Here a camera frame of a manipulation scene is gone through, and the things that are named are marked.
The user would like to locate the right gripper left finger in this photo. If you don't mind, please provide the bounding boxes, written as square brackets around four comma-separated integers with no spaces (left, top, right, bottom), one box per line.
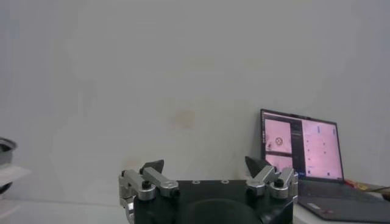
[118,159,180,223]

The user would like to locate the cream electric cooking pot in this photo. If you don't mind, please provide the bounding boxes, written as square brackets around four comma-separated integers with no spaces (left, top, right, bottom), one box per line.
[0,166,31,201]

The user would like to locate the red yellow object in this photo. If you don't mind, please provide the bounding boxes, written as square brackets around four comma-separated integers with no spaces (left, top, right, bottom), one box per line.
[344,179,390,195]

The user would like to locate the black laptop lit screen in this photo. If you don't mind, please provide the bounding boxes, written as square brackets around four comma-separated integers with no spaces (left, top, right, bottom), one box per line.
[260,108,390,223]

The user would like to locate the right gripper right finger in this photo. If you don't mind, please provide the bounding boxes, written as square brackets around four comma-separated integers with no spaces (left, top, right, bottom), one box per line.
[244,156,299,200]

